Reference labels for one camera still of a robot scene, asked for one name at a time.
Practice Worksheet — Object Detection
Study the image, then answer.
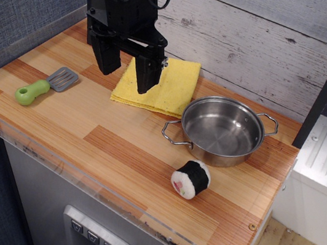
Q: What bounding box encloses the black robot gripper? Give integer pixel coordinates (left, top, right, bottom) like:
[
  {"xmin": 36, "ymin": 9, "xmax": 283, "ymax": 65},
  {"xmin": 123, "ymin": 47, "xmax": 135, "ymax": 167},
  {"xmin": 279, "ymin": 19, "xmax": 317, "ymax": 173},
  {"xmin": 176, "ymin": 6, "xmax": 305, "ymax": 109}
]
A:
[{"xmin": 87, "ymin": 0, "xmax": 168, "ymax": 94}]

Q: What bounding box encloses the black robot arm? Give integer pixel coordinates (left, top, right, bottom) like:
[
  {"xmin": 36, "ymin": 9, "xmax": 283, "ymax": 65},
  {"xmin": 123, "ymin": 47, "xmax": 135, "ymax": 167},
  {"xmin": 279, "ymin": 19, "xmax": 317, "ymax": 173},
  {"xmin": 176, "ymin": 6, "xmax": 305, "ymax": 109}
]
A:
[{"xmin": 87, "ymin": 0, "xmax": 168, "ymax": 94}]

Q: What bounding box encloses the plush sushi roll toy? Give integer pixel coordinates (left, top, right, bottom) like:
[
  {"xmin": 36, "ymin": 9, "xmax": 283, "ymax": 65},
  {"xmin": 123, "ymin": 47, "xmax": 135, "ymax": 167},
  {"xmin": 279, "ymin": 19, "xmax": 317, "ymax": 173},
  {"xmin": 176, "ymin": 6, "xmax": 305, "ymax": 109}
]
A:
[{"xmin": 170, "ymin": 160, "xmax": 211, "ymax": 200}]

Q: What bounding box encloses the yellow folded cloth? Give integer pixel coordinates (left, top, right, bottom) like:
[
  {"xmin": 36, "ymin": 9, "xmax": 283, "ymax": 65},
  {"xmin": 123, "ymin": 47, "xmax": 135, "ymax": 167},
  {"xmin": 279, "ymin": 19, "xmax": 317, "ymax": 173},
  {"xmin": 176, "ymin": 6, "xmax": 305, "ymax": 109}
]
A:
[{"xmin": 110, "ymin": 58, "xmax": 201, "ymax": 117}]

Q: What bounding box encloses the stainless steel pot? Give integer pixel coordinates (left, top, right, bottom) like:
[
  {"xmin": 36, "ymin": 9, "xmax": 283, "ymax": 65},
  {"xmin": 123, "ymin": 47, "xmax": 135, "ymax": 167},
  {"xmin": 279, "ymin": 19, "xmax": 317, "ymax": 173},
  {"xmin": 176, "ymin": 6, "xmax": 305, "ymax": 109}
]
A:
[{"xmin": 161, "ymin": 96, "xmax": 279, "ymax": 168}]

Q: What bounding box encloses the clear acrylic table edge guard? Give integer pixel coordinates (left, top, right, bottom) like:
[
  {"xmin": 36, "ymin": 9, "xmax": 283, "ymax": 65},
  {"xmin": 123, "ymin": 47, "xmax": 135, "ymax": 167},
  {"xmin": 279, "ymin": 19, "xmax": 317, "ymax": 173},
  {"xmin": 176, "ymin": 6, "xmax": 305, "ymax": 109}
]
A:
[{"xmin": 0, "ymin": 119, "xmax": 197, "ymax": 245}]

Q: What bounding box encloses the grey toy fridge cabinet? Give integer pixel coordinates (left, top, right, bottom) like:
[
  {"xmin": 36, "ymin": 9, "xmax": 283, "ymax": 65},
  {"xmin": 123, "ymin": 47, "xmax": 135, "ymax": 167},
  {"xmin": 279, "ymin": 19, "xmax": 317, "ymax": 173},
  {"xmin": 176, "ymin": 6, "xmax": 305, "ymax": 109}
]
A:
[{"xmin": 0, "ymin": 140, "xmax": 254, "ymax": 245}]

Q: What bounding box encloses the white ribbed storage box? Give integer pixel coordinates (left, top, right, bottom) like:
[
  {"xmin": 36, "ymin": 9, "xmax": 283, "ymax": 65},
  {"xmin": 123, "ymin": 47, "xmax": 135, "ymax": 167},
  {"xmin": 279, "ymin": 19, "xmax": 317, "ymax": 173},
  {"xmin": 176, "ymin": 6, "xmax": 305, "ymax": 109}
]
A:
[{"xmin": 272, "ymin": 116, "xmax": 327, "ymax": 245}]

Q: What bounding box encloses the green handled grey spatula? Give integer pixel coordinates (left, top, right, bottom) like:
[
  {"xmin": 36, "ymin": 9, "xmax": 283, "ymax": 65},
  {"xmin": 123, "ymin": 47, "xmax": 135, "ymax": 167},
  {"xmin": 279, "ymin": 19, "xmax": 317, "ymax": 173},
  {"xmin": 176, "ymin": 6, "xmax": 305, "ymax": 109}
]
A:
[{"xmin": 15, "ymin": 66, "xmax": 79, "ymax": 106}]

